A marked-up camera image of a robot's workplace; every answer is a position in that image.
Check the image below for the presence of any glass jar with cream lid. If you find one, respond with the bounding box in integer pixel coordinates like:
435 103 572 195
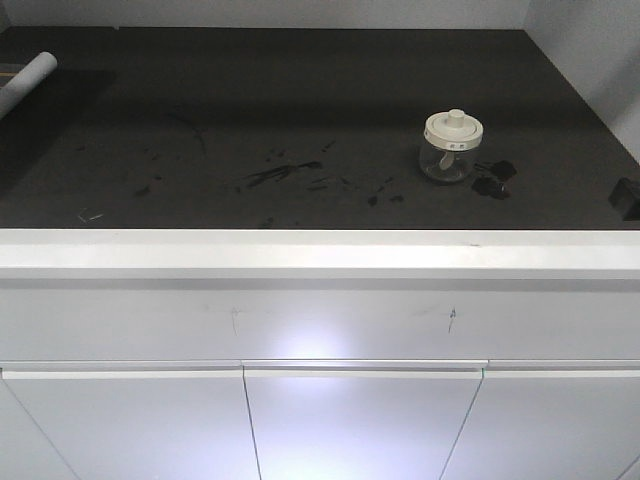
419 109 484 185

